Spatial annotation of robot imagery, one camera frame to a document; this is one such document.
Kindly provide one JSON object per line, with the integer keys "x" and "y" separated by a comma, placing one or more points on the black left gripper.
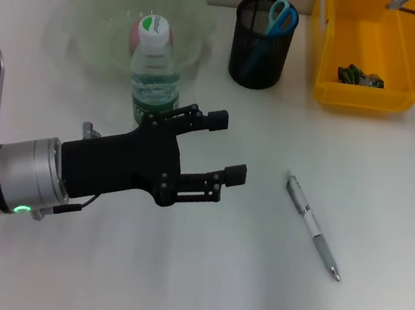
{"x": 118, "y": 166}

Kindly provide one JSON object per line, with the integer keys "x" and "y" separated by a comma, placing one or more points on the clear green-label water bottle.
{"x": 154, "y": 75}

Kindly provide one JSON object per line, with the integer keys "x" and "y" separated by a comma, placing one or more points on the silver ballpoint pen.
{"x": 312, "y": 230}

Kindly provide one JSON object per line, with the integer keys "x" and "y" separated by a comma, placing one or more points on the green plastic wrapper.
{"x": 350, "y": 75}

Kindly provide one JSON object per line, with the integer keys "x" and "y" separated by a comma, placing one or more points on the pink peach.
{"x": 134, "y": 36}

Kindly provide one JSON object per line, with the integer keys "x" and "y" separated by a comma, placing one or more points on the blue scissors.
{"x": 283, "y": 14}

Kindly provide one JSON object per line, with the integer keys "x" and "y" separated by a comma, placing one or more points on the black mesh pen holder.
{"x": 258, "y": 62}

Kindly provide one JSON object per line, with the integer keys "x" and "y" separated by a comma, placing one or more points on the translucent green fruit bowl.
{"x": 107, "y": 15}

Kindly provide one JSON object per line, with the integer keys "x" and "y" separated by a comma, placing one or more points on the yellow plastic bin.
{"x": 375, "y": 43}

